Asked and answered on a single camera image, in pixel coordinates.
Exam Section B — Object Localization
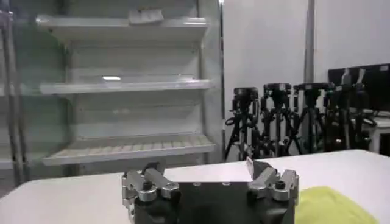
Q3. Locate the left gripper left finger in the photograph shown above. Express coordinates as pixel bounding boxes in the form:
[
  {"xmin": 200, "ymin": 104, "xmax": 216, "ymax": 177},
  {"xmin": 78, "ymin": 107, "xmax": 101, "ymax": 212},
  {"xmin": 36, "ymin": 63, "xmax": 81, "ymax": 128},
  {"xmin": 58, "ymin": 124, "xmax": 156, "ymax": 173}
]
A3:
[{"xmin": 121, "ymin": 161, "xmax": 181, "ymax": 208}]

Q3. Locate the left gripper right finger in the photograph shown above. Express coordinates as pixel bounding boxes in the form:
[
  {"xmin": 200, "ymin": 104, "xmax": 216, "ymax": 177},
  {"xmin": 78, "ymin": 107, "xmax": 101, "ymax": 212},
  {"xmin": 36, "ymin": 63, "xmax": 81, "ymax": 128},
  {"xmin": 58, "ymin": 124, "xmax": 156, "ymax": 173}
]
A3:
[{"xmin": 246, "ymin": 156, "xmax": 300, "ymax": 202}]

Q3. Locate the yellow-green shirt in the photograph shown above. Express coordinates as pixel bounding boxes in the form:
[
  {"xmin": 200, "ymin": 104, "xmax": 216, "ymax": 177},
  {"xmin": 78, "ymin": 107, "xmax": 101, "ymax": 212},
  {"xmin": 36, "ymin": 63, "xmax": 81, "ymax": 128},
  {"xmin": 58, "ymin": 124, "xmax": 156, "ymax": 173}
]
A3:
[{"xmin": 294, "ymin": 186, "xmax": 380, "ymax": 224}]

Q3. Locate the white table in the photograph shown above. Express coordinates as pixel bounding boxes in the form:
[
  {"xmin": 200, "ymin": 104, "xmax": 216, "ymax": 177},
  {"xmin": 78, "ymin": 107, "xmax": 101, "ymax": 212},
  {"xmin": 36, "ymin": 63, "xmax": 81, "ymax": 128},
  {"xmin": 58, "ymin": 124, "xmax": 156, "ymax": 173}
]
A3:
[{"xmin": 0, "ymin": 149, "xmax": 390, "ymax": 224}]

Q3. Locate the empty white shelf unit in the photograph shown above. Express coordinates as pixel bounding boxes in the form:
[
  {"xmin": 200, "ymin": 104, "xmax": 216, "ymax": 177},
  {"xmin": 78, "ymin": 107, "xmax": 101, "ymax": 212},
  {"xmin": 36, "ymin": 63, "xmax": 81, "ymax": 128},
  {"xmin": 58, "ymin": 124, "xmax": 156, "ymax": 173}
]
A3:
[{"xmin": 35, "ymin": 0, "xmax": 225, "ymax": 176}]

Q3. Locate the black monitor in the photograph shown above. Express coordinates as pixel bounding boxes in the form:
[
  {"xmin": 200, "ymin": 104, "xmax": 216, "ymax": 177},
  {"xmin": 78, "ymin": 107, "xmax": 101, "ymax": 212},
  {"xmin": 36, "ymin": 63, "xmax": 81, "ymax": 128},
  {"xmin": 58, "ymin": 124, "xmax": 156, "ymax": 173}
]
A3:
[{"xmin": 327, "ymin": 63, "xmax": 390, "ymax": 112}]

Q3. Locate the glass-sided shelf cabinet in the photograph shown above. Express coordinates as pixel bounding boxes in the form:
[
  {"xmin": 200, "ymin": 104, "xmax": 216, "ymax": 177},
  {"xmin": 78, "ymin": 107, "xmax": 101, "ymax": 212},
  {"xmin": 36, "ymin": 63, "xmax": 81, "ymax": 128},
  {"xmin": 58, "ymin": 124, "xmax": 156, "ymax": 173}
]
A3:
[{"xmin": 0, "ymin": 0, "xmax": 34, "ymax": 195}]

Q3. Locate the black camera tripod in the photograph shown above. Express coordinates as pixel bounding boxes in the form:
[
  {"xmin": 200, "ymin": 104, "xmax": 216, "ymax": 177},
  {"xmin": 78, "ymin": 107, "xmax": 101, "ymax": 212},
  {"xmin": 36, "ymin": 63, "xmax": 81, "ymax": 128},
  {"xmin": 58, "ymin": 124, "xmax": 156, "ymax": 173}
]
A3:
[
  {"xmin": 292, "ymin": 82, "xmax": 336, "ymax": 155},
  {"xmin": 224, "ymin": 86, "xmax": 263, "ymax": 161},
  {"xmin": 260, "ymin": 82, "xmax": 302, "ymax": 158},
  {"xmin": 323, "ymin": 83, "xmax": 372, "ymax": 152}
]

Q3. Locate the grey wall pole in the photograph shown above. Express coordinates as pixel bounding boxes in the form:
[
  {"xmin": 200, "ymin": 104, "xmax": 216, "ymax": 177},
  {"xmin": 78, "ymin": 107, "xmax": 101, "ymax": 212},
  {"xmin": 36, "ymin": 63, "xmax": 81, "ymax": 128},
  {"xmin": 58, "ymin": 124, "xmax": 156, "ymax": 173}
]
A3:
[{"xmin": 303, "ymin": 0, "xmax": 316, "ymax": 85}]

